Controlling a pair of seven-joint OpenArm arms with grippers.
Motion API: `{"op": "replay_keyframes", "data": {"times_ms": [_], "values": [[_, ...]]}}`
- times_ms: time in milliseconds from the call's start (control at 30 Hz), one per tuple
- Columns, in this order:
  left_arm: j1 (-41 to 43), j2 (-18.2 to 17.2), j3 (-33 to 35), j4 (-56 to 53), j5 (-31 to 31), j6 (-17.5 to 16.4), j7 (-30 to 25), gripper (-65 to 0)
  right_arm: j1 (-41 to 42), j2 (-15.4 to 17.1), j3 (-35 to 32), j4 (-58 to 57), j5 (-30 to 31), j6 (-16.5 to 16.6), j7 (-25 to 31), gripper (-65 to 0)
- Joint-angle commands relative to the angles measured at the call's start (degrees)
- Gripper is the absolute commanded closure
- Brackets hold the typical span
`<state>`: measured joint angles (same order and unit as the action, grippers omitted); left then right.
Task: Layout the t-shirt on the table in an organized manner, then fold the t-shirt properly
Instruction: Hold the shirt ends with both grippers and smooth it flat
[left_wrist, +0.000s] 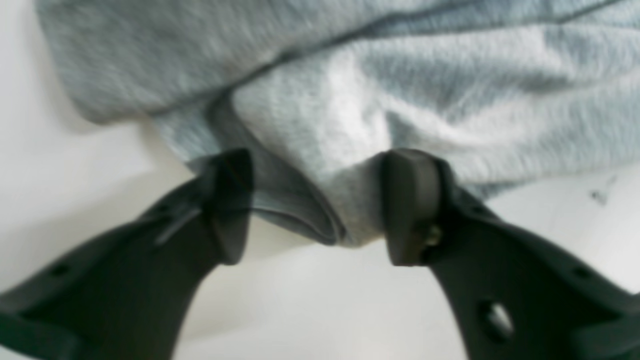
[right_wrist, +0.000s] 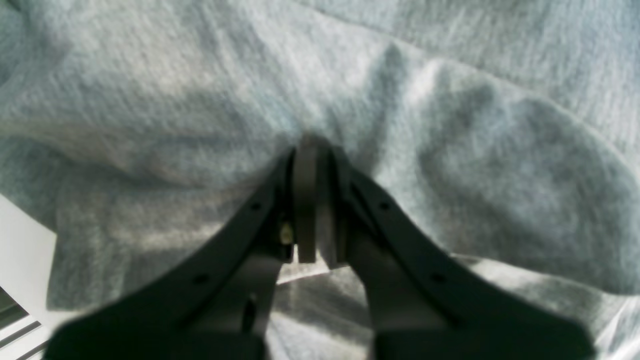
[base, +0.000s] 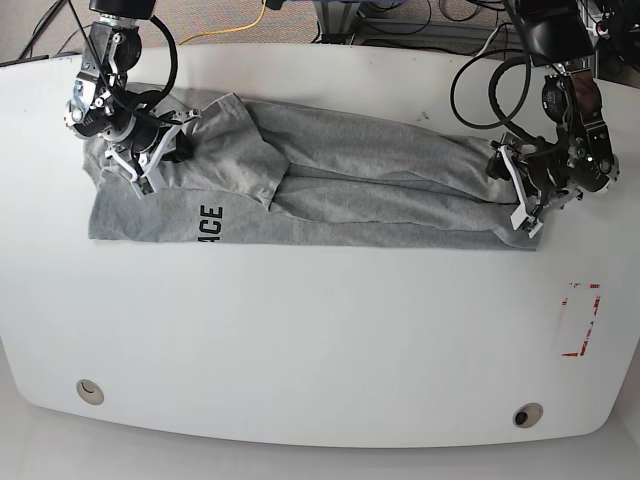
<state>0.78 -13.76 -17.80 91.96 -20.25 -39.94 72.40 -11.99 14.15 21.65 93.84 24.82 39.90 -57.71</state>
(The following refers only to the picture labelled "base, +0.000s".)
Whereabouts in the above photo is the left table cable grommet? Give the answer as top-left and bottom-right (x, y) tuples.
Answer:
(76, 379), (104, 406)

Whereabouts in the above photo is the white cable on floor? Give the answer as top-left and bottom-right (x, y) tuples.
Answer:
(473, 24), (506, 59)

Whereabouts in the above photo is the right table cable grommet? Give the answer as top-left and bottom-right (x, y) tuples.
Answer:
(513, 403), (544, 429)

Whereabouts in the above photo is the red tape rectangle marking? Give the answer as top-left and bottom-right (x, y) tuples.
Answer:
(554, 283), (602, 358)

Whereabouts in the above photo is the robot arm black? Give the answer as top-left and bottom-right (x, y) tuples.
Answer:
(486, 1), (620, 237)
(65, 1), (201, 198)

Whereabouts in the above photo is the aluminium frame stand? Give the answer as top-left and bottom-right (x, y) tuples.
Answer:
(312, 1), (363, 44)

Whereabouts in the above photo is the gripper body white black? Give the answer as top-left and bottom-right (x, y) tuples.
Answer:
(490, 132), (584, 226)
(102, 109), (201, 184)

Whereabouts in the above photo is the grey t-shirt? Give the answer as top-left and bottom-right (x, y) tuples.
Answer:
(84, 90), (539, 251)

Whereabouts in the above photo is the table cable grommet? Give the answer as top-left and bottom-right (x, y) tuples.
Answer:
(76, 379), (104, 406)
(513, 403), (544, 429)

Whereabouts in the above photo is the yellow cable on floor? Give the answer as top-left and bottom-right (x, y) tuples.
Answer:
(178, 4), (265, 46)

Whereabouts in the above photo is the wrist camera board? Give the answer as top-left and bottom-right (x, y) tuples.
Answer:
(131, 175), (166, 199)
(510, 204), (543, 239)

